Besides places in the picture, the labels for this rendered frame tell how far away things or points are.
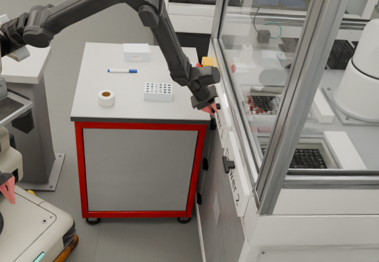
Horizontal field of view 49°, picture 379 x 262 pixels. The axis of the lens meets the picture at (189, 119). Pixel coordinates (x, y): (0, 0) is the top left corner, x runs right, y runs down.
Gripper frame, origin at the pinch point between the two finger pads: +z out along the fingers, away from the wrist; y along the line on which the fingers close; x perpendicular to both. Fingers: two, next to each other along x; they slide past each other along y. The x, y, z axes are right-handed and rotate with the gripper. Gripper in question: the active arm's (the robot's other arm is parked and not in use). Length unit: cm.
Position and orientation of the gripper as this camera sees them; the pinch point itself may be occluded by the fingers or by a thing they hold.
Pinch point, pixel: (214, 112)
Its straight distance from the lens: 157.4
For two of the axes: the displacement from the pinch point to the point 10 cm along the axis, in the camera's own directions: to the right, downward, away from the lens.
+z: 4.8, 6.4, 6.0
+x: -1.1, -6.3, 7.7
